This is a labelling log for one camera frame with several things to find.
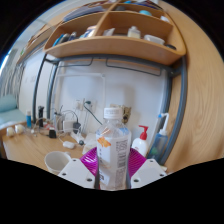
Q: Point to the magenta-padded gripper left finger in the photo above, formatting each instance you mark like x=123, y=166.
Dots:
x=76, y=171

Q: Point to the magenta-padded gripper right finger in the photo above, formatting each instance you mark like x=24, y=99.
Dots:
x=148, y=171

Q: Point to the clear plastic water bottle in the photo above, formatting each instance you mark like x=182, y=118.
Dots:
x=114, y=150

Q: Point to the white paper cup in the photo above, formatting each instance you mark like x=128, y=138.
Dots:
x=55, y=160

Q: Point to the white red-pump lotion bottle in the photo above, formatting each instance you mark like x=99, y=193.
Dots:
x=140, y=145

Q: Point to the small white oval case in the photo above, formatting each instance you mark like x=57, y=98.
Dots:
x=69, y=144

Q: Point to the small black box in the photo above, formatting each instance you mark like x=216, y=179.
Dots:
x=52, y=133

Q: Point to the white charger block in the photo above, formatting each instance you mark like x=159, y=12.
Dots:
x=68, y=126

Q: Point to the tall black device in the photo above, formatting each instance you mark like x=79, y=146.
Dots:
x=40, y=116

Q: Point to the small blue bottle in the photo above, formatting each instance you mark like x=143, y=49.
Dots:
x=29, y=120

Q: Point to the small white round object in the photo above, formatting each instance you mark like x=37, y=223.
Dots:
x=10, y=132
x=19, y=129

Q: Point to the teal cushioned chair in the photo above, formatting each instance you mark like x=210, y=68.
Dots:
x=10, y=111

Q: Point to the wooden shelf unit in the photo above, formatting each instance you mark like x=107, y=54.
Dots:
x=116, y=46

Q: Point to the white wall outlet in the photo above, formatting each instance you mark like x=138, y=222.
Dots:
x=79, y=104

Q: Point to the grey metal desk frame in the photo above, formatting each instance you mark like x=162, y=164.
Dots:
x=180, y=110

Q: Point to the white wall conduit pipe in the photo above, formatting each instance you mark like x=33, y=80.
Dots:
x=80, y=74

